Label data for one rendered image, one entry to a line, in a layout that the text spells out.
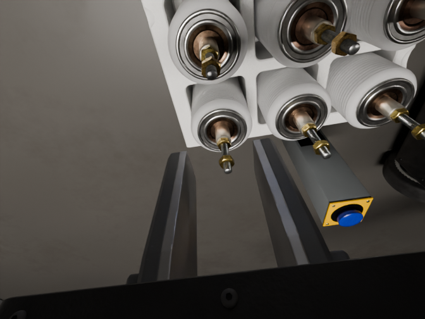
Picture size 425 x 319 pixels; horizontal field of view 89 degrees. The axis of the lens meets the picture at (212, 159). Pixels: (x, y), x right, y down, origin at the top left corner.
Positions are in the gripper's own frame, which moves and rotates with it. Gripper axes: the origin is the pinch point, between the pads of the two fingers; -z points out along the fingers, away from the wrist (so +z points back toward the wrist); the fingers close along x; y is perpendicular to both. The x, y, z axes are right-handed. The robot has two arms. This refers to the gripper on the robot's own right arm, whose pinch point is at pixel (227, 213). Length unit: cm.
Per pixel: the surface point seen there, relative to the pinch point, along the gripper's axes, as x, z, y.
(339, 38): -11.1, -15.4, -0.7
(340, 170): -20.7, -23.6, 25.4
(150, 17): 7.4, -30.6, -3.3
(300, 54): -10.7, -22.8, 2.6
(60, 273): 101, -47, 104
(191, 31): 1.6, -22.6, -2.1
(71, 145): 45, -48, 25
